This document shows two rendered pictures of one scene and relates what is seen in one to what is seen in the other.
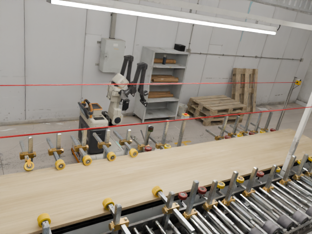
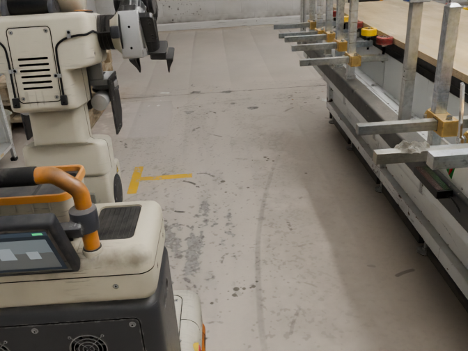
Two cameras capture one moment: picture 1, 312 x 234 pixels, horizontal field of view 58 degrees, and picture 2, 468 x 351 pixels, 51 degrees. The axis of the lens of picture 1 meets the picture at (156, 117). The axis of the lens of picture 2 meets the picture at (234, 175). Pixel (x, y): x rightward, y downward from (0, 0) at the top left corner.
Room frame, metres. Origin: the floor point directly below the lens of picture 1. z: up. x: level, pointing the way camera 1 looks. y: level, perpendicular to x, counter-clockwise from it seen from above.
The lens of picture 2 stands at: (2.81, 1.41, 1.37)
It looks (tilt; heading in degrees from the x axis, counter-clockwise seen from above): 26 degrees down; 304
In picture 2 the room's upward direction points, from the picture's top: 3 degrees counter-clockwise
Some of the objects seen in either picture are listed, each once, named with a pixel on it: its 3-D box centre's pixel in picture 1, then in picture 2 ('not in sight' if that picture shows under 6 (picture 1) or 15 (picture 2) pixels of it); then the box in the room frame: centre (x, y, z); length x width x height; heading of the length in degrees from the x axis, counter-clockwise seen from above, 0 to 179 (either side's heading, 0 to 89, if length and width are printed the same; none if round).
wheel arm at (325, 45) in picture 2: (229, 133); (331, 46); (3.82, -1.10, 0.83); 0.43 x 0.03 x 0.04; 36
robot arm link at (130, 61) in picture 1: (129, 70); not in sight; (4.21, 0.53, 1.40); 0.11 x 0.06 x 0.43; 34
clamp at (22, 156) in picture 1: (27, 155); not in sight; (2.19, 1.10, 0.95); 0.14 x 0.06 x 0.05; 126
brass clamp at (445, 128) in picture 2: (161, 145); (440, 121); (3.06, -0.12, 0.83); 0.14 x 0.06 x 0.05; 126
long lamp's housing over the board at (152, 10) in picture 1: (189, 17); not in sight; (2.67, -0.14, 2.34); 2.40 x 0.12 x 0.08; 126
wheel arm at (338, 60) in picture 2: (216, 136); (343, 60); (3.67, -0.89, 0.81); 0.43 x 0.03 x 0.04; 36
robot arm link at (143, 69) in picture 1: (142, 78); not in sight; (3.86, 0.28, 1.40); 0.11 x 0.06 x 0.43; 34
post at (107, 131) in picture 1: (106, 149); not in sight; (2.64, 0.47, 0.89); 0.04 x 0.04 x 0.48; 36
